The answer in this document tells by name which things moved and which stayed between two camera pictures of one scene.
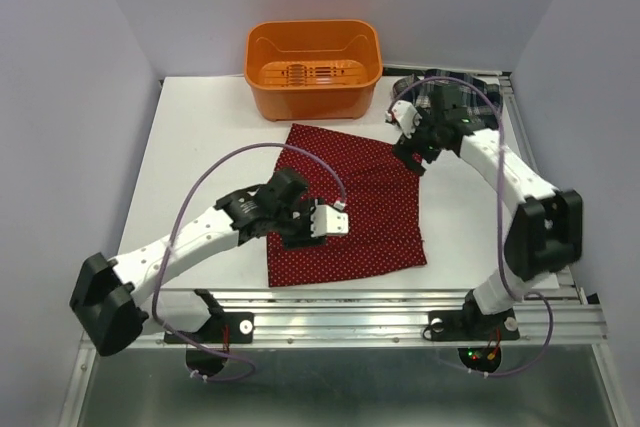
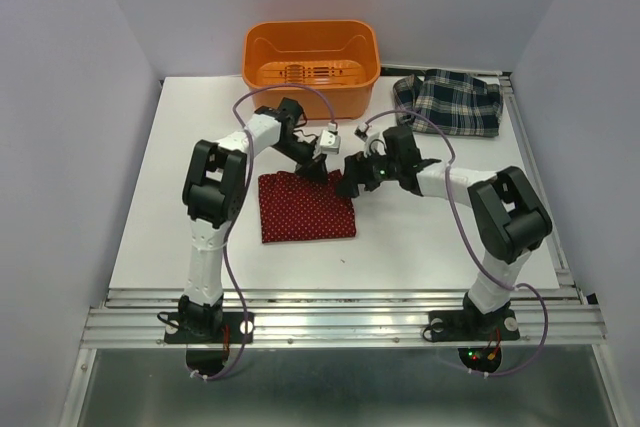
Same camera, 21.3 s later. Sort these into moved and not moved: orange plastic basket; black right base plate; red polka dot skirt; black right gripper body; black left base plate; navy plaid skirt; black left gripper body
Moved: red polka dot skirt; black right gripper body; black left gripper body
Not moved: black right base plate; black left base plate; navy plaid skirt; orange plastic basket
